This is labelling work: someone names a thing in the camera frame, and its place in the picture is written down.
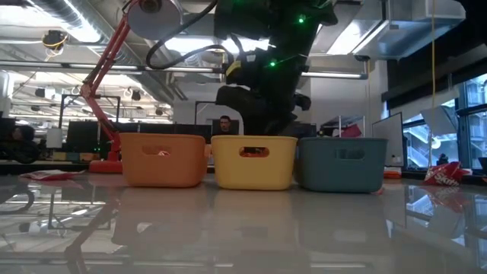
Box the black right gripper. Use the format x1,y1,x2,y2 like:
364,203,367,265
227,49,311,137

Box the orange candy bar packet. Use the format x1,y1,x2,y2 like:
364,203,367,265
239,147,270,158

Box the yellow plastic bin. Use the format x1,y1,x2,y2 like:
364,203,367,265
210,135,298,192

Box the teal plastic bin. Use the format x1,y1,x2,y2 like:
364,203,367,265
294,136,390,194

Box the orange plastic bin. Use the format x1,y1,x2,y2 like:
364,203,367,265
119,132,209,189

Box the person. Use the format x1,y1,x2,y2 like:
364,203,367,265
217,115,234,136
0,124,41,164

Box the metal shelf rack red bins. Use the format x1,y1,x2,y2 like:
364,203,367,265
319,115,367,139

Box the long ceiling light strip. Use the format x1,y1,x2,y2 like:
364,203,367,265
300,70,368,80
0,59,225,76

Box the whiteboard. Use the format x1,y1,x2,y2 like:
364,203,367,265
371,111,406,169

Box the white hanging panel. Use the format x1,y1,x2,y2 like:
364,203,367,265
419,105,460,137

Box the black office partition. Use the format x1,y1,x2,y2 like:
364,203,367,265
66,120,213,161

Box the red desk lamp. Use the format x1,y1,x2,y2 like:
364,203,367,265
81,0,184,174

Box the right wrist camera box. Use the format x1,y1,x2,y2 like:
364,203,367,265
215,85,253,113

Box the silver spiral ceiling duct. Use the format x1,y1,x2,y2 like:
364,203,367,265
30,0,180,102

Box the black right camera cable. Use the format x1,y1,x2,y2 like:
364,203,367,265
145,0,236,71

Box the black aluminium table frame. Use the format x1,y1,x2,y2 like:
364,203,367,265
0,161,487,187

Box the black ceiling device yellow cable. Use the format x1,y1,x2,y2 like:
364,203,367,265
40,29,70,62

